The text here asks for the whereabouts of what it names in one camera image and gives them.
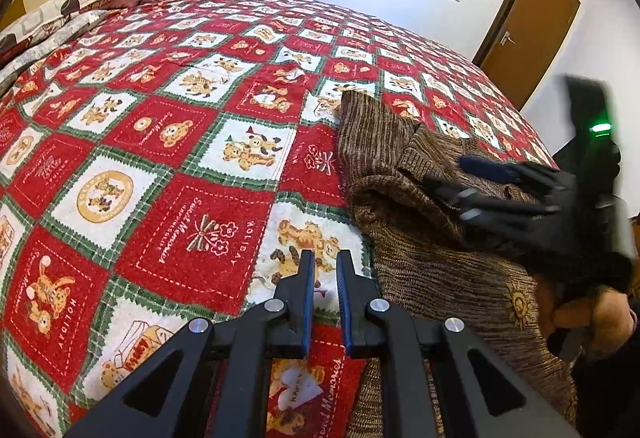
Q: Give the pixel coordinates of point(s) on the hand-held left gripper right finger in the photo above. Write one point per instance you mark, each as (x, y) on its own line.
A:
(344, 298)

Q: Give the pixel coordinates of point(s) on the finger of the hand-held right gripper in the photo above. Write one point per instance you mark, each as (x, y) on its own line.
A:
(475, 205)
(492, 169)

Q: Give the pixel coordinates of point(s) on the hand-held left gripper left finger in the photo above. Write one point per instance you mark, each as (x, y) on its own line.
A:
(309, 298)

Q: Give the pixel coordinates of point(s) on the brown knitted sweater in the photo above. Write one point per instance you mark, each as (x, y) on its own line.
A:
(425, 278)

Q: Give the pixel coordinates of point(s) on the person's right hand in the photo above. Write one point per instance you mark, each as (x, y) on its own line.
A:
(607, 318)

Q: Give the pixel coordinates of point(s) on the brown wooden door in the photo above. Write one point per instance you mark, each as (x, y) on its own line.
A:
(530, 28)

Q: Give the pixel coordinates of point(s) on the red bear printed blanket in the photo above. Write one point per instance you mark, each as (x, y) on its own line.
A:
(150, 143)

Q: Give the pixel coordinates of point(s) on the grey patterned quilt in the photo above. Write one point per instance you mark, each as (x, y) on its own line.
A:
(45, 26)

